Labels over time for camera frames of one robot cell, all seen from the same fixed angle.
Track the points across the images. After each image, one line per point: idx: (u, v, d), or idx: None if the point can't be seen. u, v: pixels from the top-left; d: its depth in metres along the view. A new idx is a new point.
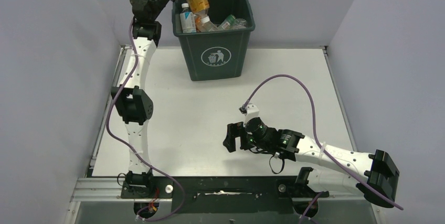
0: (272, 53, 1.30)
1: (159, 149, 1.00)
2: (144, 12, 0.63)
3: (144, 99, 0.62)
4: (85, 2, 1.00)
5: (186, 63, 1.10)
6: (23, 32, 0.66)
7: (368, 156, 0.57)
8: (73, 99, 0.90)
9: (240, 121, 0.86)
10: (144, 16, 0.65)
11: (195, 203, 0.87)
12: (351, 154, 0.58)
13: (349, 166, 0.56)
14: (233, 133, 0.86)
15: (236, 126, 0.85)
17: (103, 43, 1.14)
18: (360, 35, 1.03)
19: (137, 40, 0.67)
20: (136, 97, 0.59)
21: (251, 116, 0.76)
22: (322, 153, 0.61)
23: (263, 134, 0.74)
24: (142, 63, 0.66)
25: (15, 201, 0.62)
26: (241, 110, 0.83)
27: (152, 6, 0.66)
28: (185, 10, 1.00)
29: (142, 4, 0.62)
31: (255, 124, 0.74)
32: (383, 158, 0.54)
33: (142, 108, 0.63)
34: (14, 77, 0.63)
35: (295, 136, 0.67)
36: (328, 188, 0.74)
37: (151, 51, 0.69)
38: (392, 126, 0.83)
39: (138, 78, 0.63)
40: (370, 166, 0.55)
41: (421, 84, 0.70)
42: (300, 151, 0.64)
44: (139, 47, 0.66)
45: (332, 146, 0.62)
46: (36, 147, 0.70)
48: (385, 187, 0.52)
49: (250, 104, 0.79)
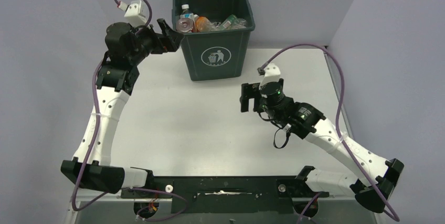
0: (272, 54, 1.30)
1: (158, 150, 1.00)
2: (118, 44, 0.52)
3: (109, 178, 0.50)
4: (85, 2, 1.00)
5: (186, 62, 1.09)
6: (23, 32, 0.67)
7: (383, 161, 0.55)
8: (73, 99, 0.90)
9: (255, 83, 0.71)
10: (116, 50, 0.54)
11: (195, 203, 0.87)
12: (368, 153, 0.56)
13: (363, 165, 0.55)
14: (248, 95, 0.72)
15: (251, 87, 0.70)
17: (102, 43, 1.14)
18: (360, 35, 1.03)
19: (102, 91, 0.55)
20: (100, 176, 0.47)
21: (267, 80, 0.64)
22: (340, 144, 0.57)
23: (278, 101, 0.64)
24: (105, 125, 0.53)
25: (16, 201, 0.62)
26: (259, 71, 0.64)
27: (130, 44, 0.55)
28: (185, 11, 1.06)
29: (118, 33, 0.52)
31: (273, 88, 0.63)
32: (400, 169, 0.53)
33: (110, 186, 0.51)
34: (14, 77, 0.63)
35: (315, 114, 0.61)
36: (326, 190, 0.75)
37: (122, 103, 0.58)
38: (391, 126, 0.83)
39: (98, 150, 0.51)
40: (384, 172, 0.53)
41: (420, 85, 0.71)
42: (316, 132, 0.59)
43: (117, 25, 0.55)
44: (103, 102, 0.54)
45: (350, 138, 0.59)
46: (37, 146, 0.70)
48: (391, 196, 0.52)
49: (269, 64, 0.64)
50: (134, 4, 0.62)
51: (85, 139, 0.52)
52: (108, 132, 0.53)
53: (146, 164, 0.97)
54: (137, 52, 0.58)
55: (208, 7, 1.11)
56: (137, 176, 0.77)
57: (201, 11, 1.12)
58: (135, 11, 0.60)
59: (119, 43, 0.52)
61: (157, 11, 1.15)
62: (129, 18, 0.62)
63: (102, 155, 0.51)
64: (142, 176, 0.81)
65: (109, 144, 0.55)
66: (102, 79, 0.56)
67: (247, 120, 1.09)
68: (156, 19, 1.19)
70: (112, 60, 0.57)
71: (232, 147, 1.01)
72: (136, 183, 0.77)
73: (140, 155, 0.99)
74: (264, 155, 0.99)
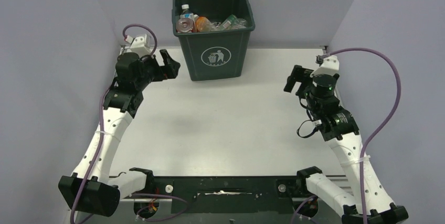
0: (272, 54, 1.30)
1: (159, 150, 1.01)
2: (127, 70, 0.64)
3: (104, 198, 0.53)
4: (85, 2, 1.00)
5: (186, 63, 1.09)
6: (23, 33, 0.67)
7: (390, 202, 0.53)
8: (74, 99, 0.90)
9: (309, 71, 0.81)
10: (125, 76, 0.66)
11: (195, 203, 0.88)
12: (379, 187, 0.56)
13: (366, 193, 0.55)
14: (296, 77, 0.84)
15: (303, 71, 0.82)
17: (102, 43, 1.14)
18: (360, 35, 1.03)
19: (108, 112, 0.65)
20: (96, 192, 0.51)
21: (321, 70, 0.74)
22: (356, 163, 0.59)
23: (325, 96, 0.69)
24: (107, 142, 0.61)
25: (18, 202, 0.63)
26: (318, 59, 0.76)
27: (136, 71, 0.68)
28: (185, 11, 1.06)
29: (128, 62, 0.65)
31: (326, 82, 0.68)
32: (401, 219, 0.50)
33: (105, 206, 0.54)
34: (14, 77, 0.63)
35: (350, 126, 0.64)
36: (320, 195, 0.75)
37: (125, 124, 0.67)
38: (391, 126, 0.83)
39: (98, 166, 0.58)
40: (382, 209, 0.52)
41: (420, 85, 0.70)
42: (341, 142, 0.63)
43: (126, 54, 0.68)
44: (109, 121, 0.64)
45: (371, 168, 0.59)
46: (37, 147, 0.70)
48: None
49: (329, 57, 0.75)
50: (138, 37, 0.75)
51: (86, 155, 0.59)
52: (109, 150, 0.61)
53: (146, 164, 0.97)
54: (140, 80, 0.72)
55: (208, 7, 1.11)
56: (138, 180, 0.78)
57: (201, 11, 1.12)
58: (142, 41, 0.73)
59: (127, 71, 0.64)
61: (157, 11, 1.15)
62: (136, 49, 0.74)
63: (100, 171, 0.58)
64: (140, 181, 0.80)
65: (108, 162, 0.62)
66: (108, 102, 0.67)
67: (246, 120, 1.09)
68: (156, 20, 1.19)
70: (119, 85, 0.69)
71: (232, 147, 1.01)
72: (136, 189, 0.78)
73: (140, 154, 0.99)
74: (264, 156, 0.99)
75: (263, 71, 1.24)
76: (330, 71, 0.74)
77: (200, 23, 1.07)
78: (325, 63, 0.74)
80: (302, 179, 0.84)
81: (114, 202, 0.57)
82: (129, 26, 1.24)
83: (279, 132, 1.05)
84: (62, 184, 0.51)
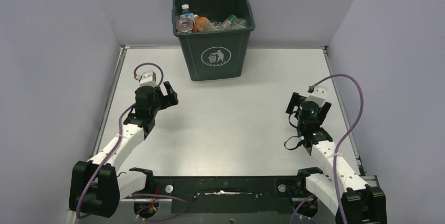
0: (272, 54, 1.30)
1: (159, 150, 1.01)
2: (144, 98, 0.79)
3: (110, 191, 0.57)
4: (85, 2, 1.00)
5: (186, 62, 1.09)
6: (23, 32, 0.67)
7: (363, 184, 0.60)
8: (74, 99, 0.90)
9: (304, 97, 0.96)
10: (141, 104, 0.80)
11: (195, 203, 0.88)
12: (353, 173, 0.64)
13: (342, 178, 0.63)
14: (295, 102, 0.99)
15: (299, 97, 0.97)
17: (102, 43, 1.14)
18: (360, 35, 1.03)
19: (128, 125, 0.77)
20: (107, 177, 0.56)
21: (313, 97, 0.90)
22: (331, 157, 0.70)
23: (310, 117, 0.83)
24: (124, 144, 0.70)
25: (17, 201, 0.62)
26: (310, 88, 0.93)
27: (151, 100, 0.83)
28: (185, 11, 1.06)
29: (146, 93, 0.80)
31: (310, 106, 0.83)
32: (376, 194, 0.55)
33: (106, 204, 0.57)
34: (13, 77, 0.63)
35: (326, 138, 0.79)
36: (318, 196, 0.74)
37: (138, 139, 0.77)
38: (390, 126, 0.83)
39: (114, 158, 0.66)
40: (358, 188, 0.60)
41: (420, 84, 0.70)
42: (318, 145, 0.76)
43: (144, 86, 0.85)
44: (127, 130, 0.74)
45: (345, 161, 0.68)
46: (36, 146, 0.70)
48: (357, 212, 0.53)
49: (319, 88, 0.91)
50: (146, 74, 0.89)
51: (103, 150, 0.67)
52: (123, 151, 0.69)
53: (146, 164, 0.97)
54: (154, 107, 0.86)
55: (207, 7, 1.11)
56: (136, 181, 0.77)
57: (201, 11, 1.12)
58: (150, 77, 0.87)
59: (144, 98, 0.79)
61: (157, 11, 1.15)
62: (145, 84, 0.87)
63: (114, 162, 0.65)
64: (140, 181, 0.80)
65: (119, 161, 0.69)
66: (128, 120, 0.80)
67: (247, 120, 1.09)
68: (156, 19, 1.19)
70: (137, 112, 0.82)
71: (232, 147, 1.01)
72: (136, 189, 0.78)
73: (140, 153, 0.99)
74: (264, 156, 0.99)
75: (262, 71, 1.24)
76: (317, 99, 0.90)
77: (200, 23, 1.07)
78: (316, 92, 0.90)
80: (302, 178, 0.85)
81: (113, 206, 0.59)
82: (129, 27, 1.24)
83: (279, 132, 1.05)
84: (78, 166, 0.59)
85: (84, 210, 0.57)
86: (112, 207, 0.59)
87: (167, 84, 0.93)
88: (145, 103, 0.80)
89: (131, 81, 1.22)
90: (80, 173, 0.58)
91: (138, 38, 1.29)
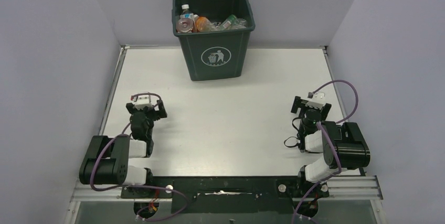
0: (271, 54, 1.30)
1: (158, 149, 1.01)
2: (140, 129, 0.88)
3: (124, 154, 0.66)
4: (85, 2, 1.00)
5: (186, 62, 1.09)
6: (23, 33, 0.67)
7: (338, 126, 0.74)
8: (74, 98, 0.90)
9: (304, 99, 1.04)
10: (138, 132, 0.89)
11: (195, 203, 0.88)
12: None
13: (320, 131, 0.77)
14: (297, 104, 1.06)
15: (301, 100, 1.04)
17: (102, 43, 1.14)
18: (360, 35, 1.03)
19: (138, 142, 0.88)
20: (124, 139, 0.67)
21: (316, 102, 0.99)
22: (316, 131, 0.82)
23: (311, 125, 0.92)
24: None
25: (16, 201, 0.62)
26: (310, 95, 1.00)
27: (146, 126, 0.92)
28: (185, 11, 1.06)
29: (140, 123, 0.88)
31: (313, 116, 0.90)
32: (347, 125, 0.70)
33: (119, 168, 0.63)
34: (12, 77, 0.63)
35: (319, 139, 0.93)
36: (321, 178, 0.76)
37: (139, 152, 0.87)
38: (389, 125, 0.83)
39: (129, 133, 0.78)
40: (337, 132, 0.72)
41: (419, 85, 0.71)
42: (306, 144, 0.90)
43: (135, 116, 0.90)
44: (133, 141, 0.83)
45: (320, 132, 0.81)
46: (36, 147, 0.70)
48: (332, 132, 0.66)
49: (318, 93, 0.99)
50: (142, 95, 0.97)
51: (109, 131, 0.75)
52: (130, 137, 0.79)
53: (145, 164, 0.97)
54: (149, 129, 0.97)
55: (207, 7, 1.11)
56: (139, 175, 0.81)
57: (201, 11, 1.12)
58: (146, 99, 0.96)
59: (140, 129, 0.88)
61: (156, 11, 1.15)
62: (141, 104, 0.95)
63: None
64: (141, 177, 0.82)
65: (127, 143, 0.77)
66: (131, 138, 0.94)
67: (246, 120, 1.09)
68: (156, 19, 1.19)
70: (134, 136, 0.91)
71: (232, 148, 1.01)
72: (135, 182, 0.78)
73: None
74: (264, 156, 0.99)
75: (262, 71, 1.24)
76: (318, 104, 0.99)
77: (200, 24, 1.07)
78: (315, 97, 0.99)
80: (302, 177, 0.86)
81: (122, 175, 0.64)
82: (129, 27, 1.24)
83: (279, 132, 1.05)
84: (97, 136, 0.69)
85: (98, 172, 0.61)
86: (122, 175, 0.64)
87: (159, 103, 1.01)
88: (142, 130, 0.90)
89: (131, 81, 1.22)
90: (99, 141, 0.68)
91: (137, 38, 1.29)
